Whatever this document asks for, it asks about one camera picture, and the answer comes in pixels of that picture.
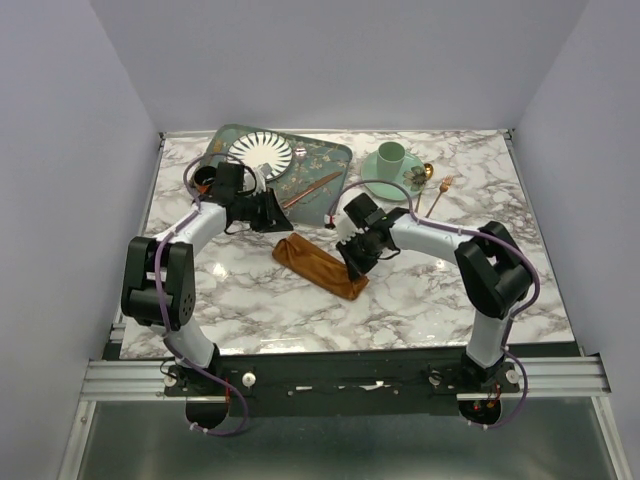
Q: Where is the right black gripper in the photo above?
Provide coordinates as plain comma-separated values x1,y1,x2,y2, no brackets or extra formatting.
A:
336,231,381,282

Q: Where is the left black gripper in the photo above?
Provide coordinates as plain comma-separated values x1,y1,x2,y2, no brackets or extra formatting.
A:
235,188,295,234

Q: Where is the orange-brown cloth napkin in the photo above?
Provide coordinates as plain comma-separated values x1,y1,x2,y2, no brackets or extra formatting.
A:
272,233,369,301

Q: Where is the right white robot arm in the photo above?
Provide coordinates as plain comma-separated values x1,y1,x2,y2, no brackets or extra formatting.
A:
326,193,540,392

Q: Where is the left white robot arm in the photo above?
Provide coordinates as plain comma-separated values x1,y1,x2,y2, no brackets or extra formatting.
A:
121,159,293,395

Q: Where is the teal floral serving tray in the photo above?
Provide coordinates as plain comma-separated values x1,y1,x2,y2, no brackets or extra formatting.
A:
201,124,353,227

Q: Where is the copper table knife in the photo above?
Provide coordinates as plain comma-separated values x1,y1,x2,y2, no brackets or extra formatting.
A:
281,172,342,209

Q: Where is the white black striped plate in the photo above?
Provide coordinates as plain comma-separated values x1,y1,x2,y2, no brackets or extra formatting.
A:
228,131,293,183

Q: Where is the copper black mug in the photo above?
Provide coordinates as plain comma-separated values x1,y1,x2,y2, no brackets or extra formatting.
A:
192,165,217,197

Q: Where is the gold spoon with flower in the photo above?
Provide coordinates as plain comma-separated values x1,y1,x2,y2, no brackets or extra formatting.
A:
403,163,434,209

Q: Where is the mint green saucer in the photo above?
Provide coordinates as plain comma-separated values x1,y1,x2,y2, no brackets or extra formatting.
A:
360,152,428,202

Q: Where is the mint green cup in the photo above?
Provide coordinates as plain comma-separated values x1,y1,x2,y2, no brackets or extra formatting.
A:
376,141,406,181

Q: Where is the copper fork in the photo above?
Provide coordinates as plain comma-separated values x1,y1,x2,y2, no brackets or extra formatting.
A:
425,175,454,218

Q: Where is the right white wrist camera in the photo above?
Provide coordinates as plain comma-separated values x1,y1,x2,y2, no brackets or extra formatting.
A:
332,213,358,243

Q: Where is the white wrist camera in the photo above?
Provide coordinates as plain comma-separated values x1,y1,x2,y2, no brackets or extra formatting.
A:
245,163,272,193
332,213,358,243

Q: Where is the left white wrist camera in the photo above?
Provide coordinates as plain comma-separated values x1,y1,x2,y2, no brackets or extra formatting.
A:
245,163,272,193

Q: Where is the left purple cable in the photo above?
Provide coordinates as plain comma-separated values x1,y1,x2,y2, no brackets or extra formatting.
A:
154,153,261,438

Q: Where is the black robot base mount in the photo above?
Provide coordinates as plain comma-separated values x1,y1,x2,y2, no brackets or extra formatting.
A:
164,347,520,418

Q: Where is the aluminium frame rail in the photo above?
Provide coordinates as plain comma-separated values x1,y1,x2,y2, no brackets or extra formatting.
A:
80,356,610,402

